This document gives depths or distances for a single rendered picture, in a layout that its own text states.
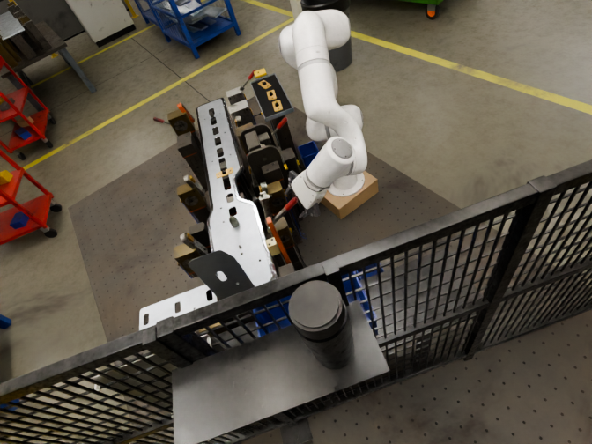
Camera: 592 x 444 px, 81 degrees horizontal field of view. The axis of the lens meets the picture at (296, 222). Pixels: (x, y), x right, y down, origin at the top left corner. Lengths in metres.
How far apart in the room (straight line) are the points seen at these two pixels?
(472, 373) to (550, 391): 0.22
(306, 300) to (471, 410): 0.97
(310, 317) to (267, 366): 0.21
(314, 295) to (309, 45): 0.71
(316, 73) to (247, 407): 0.77
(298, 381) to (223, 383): 0.13
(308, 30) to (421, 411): 1.19
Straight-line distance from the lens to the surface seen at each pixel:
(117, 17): 8.00
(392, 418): 1.33
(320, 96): 0.95
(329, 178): 0.94
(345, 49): 4.19
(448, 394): 1.35
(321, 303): 0.45
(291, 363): 0.63
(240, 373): 0.65
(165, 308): 1.35
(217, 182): 1.65
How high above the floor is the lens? 2.01
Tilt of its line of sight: 49 degrees down
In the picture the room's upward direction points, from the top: 21 degrees counter-clockwise
